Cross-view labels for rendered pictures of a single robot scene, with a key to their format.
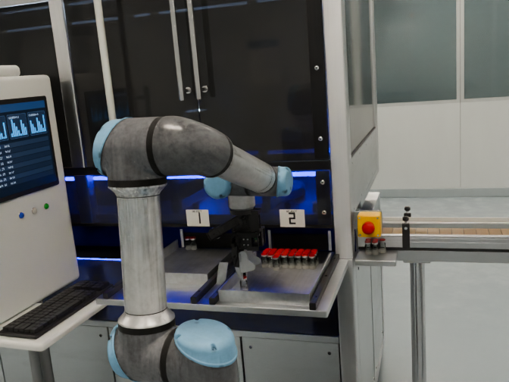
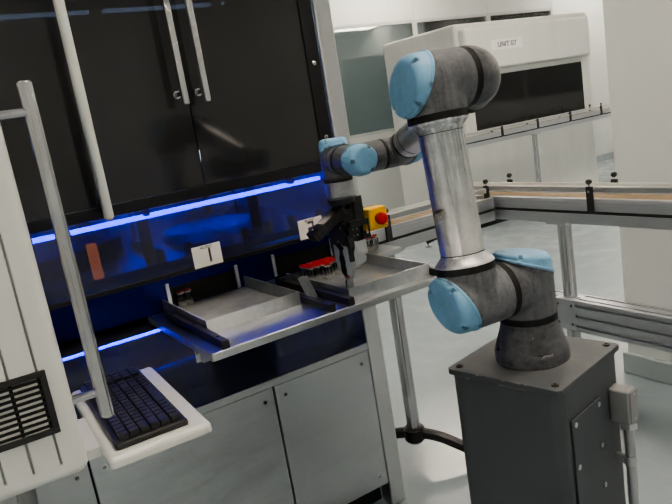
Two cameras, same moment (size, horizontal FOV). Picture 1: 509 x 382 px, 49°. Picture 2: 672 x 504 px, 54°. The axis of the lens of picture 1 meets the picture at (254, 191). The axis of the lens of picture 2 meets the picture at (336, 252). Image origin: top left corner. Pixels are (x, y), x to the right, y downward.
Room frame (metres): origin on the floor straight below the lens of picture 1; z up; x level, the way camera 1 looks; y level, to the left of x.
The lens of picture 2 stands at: (0.44, 1.35, 1.35)
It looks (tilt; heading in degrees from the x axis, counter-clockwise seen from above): 12 degrees down; 311
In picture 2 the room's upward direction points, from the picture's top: 9 degrees counter-clockwise
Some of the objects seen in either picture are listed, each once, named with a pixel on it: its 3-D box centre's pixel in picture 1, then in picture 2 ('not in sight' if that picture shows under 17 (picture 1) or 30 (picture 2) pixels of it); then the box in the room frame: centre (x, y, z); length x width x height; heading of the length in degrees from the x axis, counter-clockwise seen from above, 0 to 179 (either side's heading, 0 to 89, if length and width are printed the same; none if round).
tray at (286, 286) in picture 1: (279, 275); (354, 274); (1.60, -0.05, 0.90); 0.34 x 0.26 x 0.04; 161
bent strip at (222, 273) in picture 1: (217, 279); (317, 290); (1.58, 0.13, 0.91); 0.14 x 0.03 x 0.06; 163
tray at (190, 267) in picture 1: (191, 259); (228, 301); (1.82, 0.23, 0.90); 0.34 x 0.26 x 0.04; 162
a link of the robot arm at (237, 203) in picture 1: (242, 200); (339, 190); (1.53, 0.04, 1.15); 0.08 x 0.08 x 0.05
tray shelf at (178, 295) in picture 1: (232, 276); (296, 297); (1.70, 0.09, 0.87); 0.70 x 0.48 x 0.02; 72
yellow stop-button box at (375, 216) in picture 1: (370, 223); (372, 217); (1.75, -0.36, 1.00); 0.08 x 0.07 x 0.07; 162
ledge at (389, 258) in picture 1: (376, 256); (374, 252); (1.78, -0.39, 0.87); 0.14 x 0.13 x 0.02; 162
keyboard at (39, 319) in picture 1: (60, 305); (128, 401); (1.70, 0.65, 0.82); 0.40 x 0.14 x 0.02; 160
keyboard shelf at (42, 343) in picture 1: (54, 312); (116, 417); (1.71, 0.68, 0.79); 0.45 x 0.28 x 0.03; 160
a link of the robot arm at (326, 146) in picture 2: not in sight; (335, 159); (1.53, 0.04, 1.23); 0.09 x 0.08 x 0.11; 156
